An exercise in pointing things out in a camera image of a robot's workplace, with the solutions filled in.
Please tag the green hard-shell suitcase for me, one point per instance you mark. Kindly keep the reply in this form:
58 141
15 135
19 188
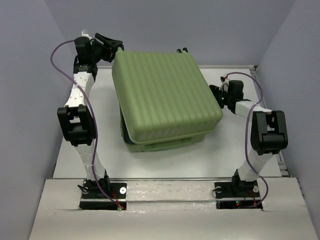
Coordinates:
165 101

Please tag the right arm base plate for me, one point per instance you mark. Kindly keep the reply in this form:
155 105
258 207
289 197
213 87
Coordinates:
229 197

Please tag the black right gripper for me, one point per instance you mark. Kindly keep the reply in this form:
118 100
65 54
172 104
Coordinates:
215 89

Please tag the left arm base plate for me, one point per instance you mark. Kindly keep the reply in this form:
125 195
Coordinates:
94 199

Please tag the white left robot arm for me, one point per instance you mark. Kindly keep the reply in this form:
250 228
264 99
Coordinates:
76 118

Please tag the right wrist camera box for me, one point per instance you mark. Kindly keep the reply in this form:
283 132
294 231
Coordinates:
224 83

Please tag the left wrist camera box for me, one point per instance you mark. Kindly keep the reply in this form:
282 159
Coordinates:
85 33

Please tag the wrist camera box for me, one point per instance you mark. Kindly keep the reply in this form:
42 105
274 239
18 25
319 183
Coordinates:
85 33
224 83

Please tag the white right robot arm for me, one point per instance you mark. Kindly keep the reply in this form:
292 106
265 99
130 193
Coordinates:
267 129

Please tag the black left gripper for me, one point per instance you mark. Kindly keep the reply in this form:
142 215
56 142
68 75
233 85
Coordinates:
108 46

